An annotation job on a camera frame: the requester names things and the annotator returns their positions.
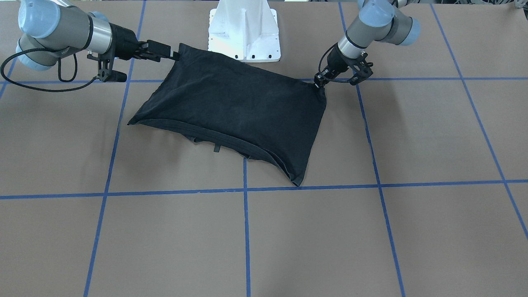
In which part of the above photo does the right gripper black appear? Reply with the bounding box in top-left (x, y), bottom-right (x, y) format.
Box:
top-left (87, 24), bottom-right (180, 82)

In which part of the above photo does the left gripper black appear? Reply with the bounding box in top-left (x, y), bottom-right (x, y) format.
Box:
top-left (314, 43), bottom-right (373, 88)

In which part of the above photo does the black t-shirt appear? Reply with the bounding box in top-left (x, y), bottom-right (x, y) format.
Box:
top-left (128, 43), bottom-right (327, 186)

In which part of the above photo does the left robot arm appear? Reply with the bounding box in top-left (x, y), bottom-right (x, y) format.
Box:
top-left (314, 0), bottom-right (421, 88)

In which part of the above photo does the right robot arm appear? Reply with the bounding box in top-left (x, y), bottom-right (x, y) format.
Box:
top-left (16, 0), bottom-right (179, 82)

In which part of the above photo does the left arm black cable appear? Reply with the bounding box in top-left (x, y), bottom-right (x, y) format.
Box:
top-left (318, 43), bottom-right (357, 83)

